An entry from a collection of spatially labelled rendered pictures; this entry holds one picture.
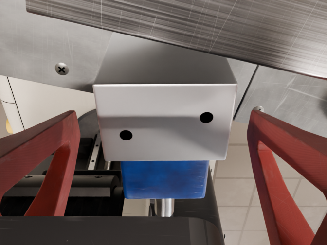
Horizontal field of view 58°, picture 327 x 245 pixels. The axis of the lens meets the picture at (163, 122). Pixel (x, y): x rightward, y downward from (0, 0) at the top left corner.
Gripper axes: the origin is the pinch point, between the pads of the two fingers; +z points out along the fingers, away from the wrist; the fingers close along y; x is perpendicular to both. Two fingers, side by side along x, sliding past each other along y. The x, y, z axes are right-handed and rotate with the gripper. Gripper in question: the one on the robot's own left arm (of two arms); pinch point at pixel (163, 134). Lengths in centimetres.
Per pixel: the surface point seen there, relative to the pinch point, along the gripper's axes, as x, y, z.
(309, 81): 0.0, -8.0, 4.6
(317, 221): 125, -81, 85
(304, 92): 0.7, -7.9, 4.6
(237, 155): 78, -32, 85
